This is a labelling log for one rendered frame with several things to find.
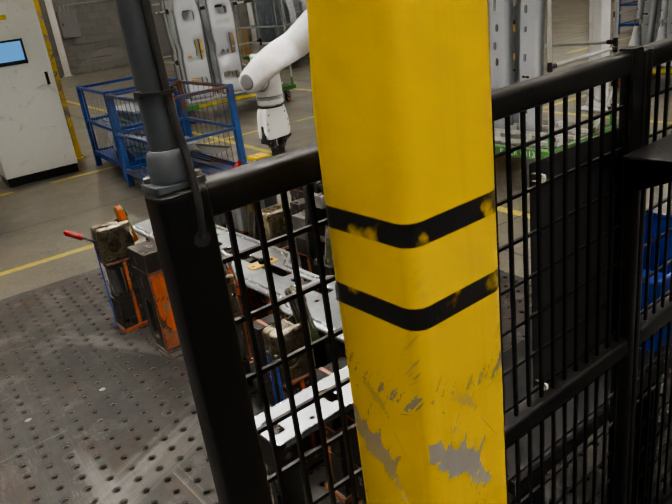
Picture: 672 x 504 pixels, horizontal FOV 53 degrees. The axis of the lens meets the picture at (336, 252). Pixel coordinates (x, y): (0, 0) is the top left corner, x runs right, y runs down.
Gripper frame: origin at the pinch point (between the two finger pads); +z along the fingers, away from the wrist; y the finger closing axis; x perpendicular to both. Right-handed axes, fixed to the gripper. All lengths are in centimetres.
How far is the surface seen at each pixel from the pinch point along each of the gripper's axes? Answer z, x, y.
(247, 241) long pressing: 18.5, 13.5, 28.0
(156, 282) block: 25, 0, 52
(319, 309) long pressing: 19, 64, 48
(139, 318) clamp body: 45, -26, 49
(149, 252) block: 16, -1, 52
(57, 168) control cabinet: 108, -614, -164
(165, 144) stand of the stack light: -39, 127, 112
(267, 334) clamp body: 15, 69, 66
